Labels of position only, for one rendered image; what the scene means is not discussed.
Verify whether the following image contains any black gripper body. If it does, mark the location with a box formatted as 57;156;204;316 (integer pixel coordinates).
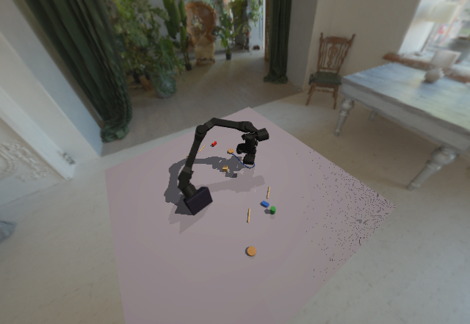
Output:
243;140;258;165

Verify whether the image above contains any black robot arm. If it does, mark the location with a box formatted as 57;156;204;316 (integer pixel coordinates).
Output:
178;118;269;200

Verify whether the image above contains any tan round disc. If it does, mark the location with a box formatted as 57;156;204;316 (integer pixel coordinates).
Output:
247;246;256;256

